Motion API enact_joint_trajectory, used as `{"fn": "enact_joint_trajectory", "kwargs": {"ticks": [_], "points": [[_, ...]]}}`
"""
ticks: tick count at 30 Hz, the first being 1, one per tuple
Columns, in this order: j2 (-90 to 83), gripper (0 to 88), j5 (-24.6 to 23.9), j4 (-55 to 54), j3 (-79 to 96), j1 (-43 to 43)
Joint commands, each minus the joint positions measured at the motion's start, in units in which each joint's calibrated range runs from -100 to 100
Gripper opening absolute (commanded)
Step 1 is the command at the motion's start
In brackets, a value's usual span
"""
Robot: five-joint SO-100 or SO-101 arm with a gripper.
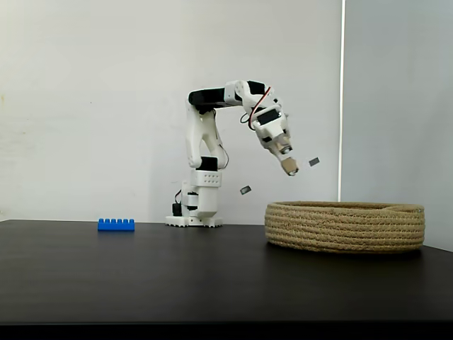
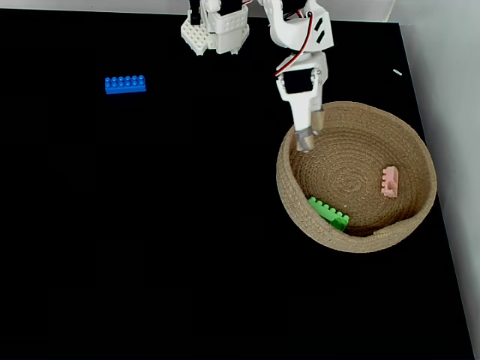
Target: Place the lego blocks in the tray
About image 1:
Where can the grey tape piece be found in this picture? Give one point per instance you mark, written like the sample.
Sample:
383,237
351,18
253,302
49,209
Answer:
314,161
245,190

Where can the blue lego block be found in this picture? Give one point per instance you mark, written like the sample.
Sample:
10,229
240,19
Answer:
116,225

